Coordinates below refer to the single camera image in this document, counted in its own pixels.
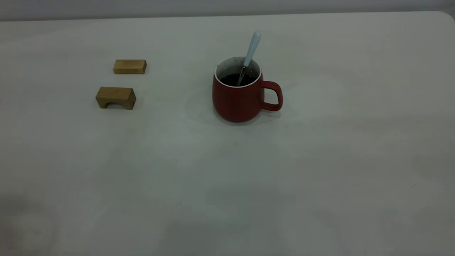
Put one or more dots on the red ceramic mug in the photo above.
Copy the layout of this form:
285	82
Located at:
234	103

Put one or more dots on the flat wooden block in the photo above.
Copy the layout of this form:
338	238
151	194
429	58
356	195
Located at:
129	67

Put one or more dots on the arched wooden block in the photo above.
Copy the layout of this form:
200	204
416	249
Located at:
115	95

